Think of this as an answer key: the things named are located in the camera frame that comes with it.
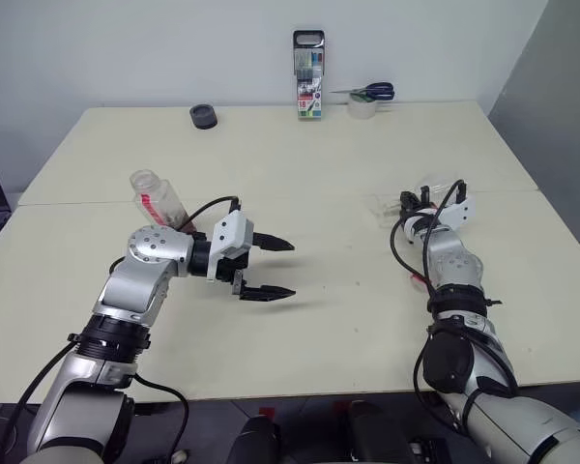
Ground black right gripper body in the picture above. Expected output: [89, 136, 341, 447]
[398, 189, 435, 219]

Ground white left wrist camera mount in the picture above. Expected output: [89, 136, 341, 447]
[205, 210, 257, 284]

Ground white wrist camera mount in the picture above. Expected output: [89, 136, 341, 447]
[205, 210, 257, 284]
[403, 192, 478, 243]

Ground grey and black round ring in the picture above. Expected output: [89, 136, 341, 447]
[188, 102, 220, 131]

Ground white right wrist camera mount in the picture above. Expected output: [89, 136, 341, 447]
[403, 192, 478, 243]

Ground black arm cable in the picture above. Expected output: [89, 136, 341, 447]
[8, 332, 190, 458]
[175, 194, 244, 234]
[389, 179, 468, 297]
[412, 313, 519, 436]

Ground marker pen pack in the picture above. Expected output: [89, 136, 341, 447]
[291, 29, 327, 123]

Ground clear tape roll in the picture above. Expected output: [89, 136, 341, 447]
[346, 91, 380, 119]

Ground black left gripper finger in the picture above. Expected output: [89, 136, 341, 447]
[240, 284, 297, 304]
[254, 232, 297, 253]

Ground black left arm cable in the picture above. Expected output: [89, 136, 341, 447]
[8, 332, 190, 458]
[175, 194, 244, 234]

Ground blue handled scissors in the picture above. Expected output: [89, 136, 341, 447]
[329, 81, 397, 102]

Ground dark rounded shape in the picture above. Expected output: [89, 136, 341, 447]
[225, 414, 282, 464]

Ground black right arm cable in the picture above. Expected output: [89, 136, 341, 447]
[389, 179, 468, 297]
[412, 313, 519, 436]

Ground clear plastic bottle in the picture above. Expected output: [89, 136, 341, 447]
[129, 168, 200, 235]

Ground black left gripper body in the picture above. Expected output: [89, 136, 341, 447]
[217, 232, 259, 297]

